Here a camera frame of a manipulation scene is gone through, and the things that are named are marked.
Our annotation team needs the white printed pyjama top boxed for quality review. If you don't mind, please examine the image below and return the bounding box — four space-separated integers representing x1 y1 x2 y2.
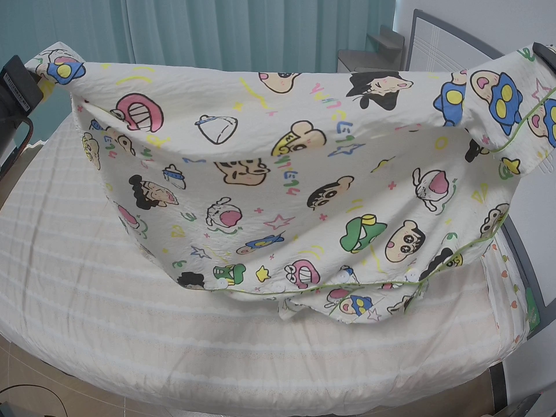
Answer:
35 44 556 325

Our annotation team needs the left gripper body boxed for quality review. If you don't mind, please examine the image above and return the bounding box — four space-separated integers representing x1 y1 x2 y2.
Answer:
0 56 44 120

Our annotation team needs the bed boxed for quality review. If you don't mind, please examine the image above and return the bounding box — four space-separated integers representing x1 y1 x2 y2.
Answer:
0 9 550 417

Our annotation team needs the blue-green curtain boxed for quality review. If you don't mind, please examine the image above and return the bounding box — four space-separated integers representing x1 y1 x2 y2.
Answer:
0 0 398 75

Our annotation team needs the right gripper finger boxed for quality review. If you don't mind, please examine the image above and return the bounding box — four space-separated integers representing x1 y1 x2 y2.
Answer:
533 42 556 66

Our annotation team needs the grey bedside table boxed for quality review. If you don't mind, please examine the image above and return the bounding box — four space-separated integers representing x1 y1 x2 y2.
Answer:
338 24 405 75

